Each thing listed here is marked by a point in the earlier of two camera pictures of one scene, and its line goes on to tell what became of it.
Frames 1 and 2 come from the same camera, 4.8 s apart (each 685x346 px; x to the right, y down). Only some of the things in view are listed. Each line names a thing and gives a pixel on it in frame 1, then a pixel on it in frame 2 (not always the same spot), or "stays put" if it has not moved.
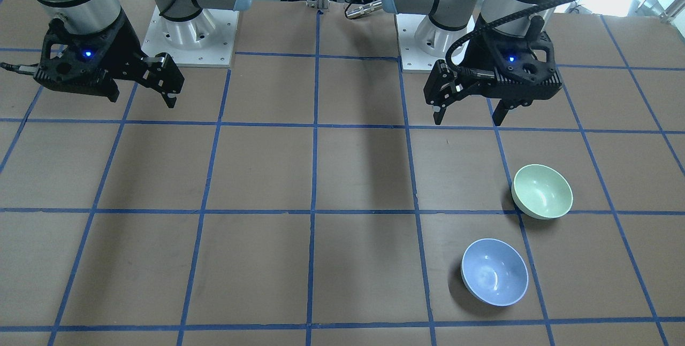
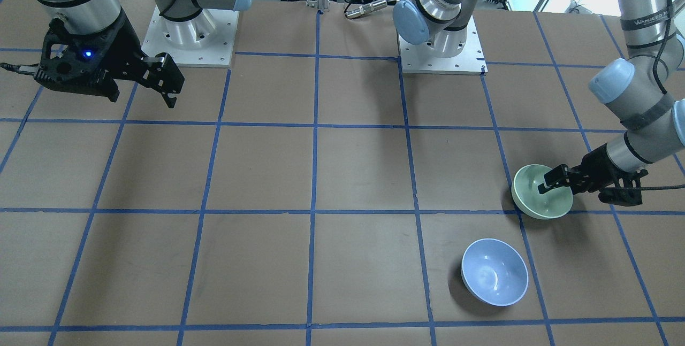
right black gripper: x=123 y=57 stays put
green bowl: x=541 y=192 stays put
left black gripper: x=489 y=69 to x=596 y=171
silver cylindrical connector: x=364 y=9 stays put
